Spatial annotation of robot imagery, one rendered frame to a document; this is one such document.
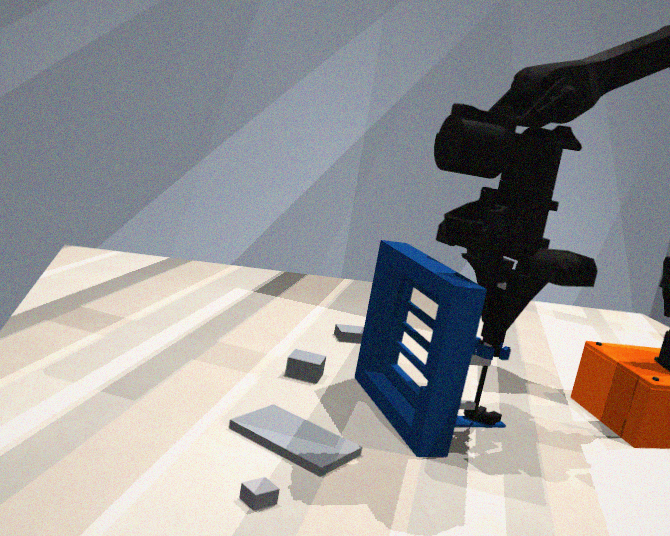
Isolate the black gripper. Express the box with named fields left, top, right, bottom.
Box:
left=461, top=180, right=597, bottom=331

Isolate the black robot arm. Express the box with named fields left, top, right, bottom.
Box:
left=434, top=25, right=670, bottom=252

